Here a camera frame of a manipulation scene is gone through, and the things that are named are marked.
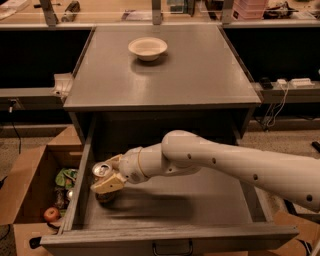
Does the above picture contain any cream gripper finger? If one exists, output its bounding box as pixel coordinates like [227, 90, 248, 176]
[106, 154, 122, 170]
[90, 173, 127, 194]

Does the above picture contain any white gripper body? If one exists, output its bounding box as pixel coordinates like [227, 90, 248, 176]
[119, 147, 148, 184]

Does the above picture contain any orange soda can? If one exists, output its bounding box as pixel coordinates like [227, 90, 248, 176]
[92, 162, 116, 204]

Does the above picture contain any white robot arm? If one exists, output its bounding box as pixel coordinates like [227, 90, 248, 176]
[91, 130, 320, 212]

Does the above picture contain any open grey top drawer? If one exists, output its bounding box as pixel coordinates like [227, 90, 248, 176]
[41, 114, 298, 256]

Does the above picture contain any green snack bag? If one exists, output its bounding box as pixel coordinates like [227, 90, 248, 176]
[55, 168, 78, 190]

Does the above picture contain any red apple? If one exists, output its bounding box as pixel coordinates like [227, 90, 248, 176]
[43, 207, 60, 222]

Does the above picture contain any grey metal cabinet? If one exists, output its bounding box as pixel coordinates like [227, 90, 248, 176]
[62, 23, 263, 161]

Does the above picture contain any brown cardboard box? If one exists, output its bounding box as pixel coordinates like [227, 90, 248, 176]
[0, 126, 83, 256]

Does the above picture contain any white ceramic bowl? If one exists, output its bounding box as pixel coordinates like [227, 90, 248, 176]
[128, 37, 168, 61]

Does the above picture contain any black stapler tool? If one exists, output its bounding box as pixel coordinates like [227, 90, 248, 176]
[61, 0, 80, 22]

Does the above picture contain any brown cardboard piece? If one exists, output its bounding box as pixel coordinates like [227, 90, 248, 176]
[271, 211, 320, 256]

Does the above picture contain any white power strip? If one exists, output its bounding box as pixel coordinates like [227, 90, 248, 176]
[290, 78, 314, 88]

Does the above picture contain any pink storage bin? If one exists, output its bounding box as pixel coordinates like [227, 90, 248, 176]
[232, 0, 268, 20]

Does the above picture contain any white plastic bracket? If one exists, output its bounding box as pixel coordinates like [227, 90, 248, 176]
[51, 73, 74, 98]

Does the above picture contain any black drawer handle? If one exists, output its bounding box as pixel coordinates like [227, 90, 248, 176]
[152, 239, 193, 256]

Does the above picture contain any black power cable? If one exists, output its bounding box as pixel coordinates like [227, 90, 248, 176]
[7, 99, 23, 155]

